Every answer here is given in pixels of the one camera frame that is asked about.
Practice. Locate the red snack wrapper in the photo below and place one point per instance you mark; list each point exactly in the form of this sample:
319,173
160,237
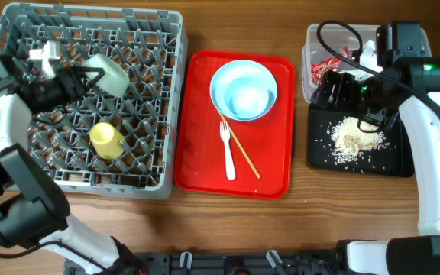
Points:
320,68

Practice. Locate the light blue bowl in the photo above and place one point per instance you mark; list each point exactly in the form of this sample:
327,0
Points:
246,98

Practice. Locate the white plastic fork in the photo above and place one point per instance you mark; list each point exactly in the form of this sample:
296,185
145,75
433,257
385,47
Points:
229,163

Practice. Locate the light blue plate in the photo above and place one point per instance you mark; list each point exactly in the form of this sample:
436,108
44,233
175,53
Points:
237,69

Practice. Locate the black waste tray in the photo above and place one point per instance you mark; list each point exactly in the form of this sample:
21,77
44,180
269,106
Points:
392,158

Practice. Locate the wooden chopstick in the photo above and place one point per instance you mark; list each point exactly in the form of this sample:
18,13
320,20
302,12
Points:
244,152

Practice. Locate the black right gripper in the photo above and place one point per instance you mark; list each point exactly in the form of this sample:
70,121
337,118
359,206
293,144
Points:
341,100

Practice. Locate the red plastic tray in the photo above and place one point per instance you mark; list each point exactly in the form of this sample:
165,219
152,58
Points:
199,164

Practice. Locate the white tissue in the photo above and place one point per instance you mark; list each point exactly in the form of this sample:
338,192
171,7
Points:
368,59

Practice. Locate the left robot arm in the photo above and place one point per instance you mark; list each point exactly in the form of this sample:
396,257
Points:
34,211

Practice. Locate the rice and food scraps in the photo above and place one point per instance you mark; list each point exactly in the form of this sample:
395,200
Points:
346,141

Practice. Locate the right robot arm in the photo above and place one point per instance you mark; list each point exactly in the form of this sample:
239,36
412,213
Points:
405,85

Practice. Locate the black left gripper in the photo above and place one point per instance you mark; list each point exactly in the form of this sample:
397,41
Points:
73,82

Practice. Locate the clear plastic bin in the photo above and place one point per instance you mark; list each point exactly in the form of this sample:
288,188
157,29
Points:
337,38

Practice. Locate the yellow cup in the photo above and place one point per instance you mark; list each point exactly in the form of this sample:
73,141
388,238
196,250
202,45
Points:
106,140

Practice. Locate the grey dishwasher rack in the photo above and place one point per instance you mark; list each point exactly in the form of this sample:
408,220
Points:
150,46

